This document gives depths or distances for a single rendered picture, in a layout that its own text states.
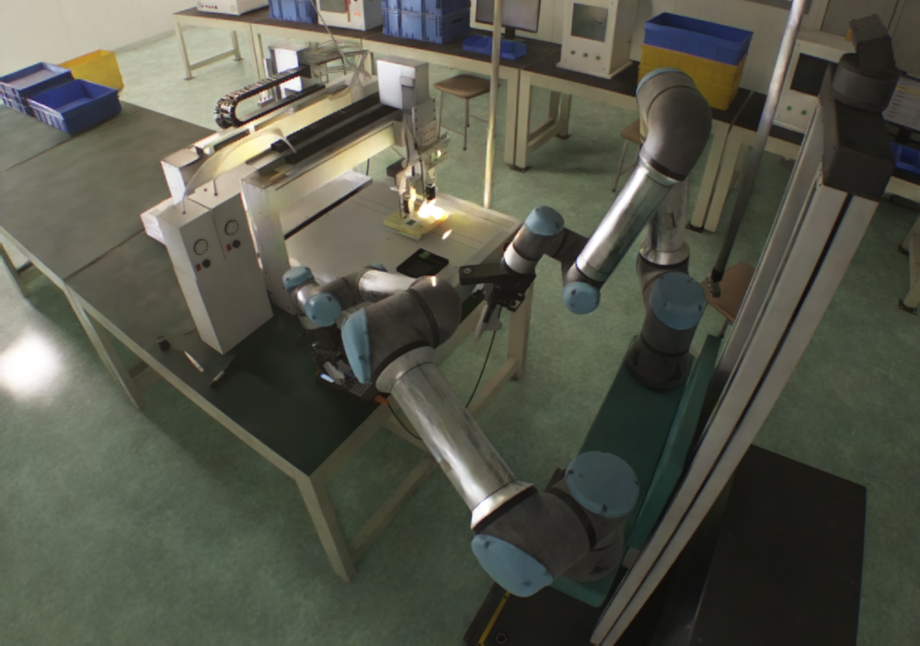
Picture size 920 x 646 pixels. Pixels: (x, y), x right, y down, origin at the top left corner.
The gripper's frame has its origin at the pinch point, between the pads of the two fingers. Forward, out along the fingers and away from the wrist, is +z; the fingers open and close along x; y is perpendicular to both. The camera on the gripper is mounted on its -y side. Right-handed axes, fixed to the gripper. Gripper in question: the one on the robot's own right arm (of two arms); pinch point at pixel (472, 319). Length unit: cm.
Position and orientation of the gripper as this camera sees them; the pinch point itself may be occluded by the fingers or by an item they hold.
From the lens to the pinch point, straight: 144.6
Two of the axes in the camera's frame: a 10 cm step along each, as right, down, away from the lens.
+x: -0.3, -7.0, 7.2
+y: 9.1, 2.8, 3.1
